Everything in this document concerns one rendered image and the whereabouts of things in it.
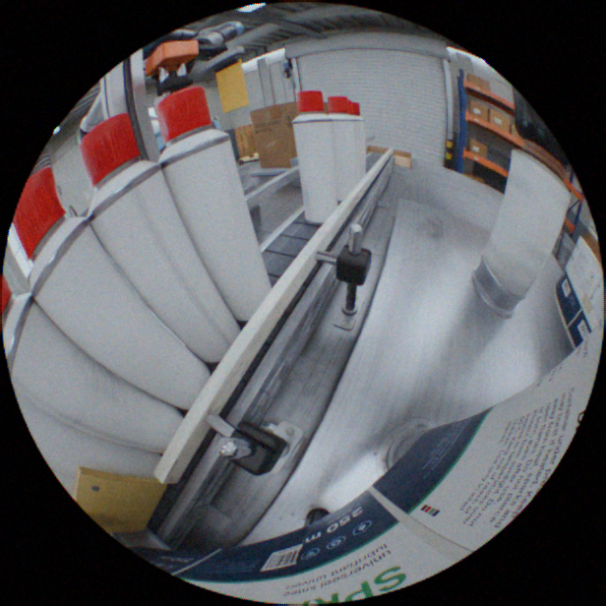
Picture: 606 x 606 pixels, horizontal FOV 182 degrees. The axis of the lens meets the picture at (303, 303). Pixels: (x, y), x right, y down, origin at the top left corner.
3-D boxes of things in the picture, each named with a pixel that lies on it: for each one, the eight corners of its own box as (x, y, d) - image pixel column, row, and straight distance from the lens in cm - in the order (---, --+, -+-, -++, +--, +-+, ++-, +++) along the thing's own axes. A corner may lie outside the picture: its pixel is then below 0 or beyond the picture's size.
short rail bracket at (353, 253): (357, 324, 25) (369, 237, 17) (333, 316, 26) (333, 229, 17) (364, 303, 27) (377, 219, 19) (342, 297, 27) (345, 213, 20)
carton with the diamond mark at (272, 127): (312, 168, 76) (304, 99, 74) (260, 168, 90) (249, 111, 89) (344, 154, 103) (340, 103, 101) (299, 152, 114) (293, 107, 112)
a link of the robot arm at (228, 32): (218, 39, 73) (247, 35, 69) (195, 53, 65) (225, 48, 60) (215, 23, 71) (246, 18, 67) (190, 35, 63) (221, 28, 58)
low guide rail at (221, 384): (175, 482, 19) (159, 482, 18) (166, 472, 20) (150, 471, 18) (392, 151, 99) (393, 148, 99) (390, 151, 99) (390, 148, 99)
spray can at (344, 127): (353, 205, 38) (348, 94, 35) (326, 201, 40) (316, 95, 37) (360, 196, 43) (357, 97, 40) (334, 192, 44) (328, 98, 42)
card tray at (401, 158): (410, 168, 102) (411, 160, 101) (355, 158, 105) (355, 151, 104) (411, 158, 131) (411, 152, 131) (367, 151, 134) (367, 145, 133)
